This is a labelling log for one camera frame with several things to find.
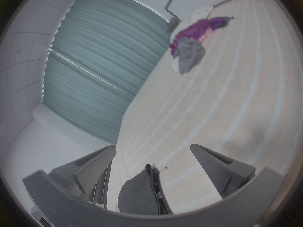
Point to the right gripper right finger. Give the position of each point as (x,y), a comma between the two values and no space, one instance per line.
(220,171)

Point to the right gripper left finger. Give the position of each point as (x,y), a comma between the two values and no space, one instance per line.
(80,171)

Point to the black T-shirt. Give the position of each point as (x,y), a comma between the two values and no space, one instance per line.
(139,195)

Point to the bed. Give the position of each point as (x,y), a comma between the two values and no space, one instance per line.
(224,91)

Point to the black chest of drawers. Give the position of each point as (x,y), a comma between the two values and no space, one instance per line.
(101,185)

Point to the blue-green curtain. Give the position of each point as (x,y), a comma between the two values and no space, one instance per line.
(113,36)
(82,103)

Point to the white garment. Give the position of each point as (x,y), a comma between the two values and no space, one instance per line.
(175,65)

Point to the grey garment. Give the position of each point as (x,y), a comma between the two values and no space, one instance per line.
(189,53)

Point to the pink garment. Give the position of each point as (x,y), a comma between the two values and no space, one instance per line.
(204,35)

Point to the purple satin garment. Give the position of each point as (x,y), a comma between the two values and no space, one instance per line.
(191,31)

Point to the small black garment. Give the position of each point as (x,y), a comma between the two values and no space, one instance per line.
(223,24)

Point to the grey bedside table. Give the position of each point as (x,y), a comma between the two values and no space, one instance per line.
(174,23)

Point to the white printed pillow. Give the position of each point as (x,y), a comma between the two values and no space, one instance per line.
(189,19)

